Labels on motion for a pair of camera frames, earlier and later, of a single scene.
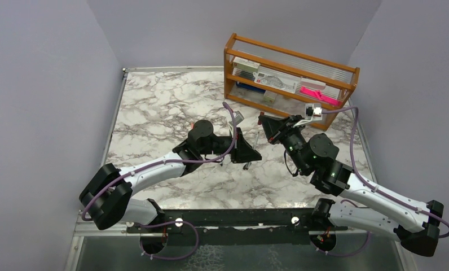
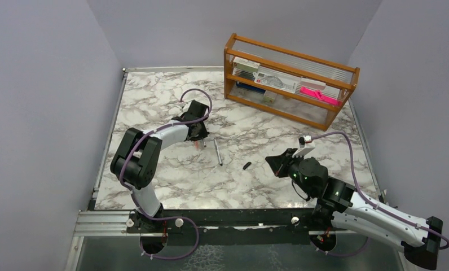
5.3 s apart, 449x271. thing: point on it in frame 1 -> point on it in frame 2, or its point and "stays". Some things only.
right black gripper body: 291,135 -> 293,162
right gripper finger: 274,137 -> 276,162
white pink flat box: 312,83 stays
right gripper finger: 272,125 -> 283,171
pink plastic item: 320,95 stays
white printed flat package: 285,83 stays
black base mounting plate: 223,227 stays
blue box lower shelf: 241,85 stays
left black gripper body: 236,153 -> 202,132
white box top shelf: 245,64 stays
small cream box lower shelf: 269,96 stays
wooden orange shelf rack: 311,90 stays
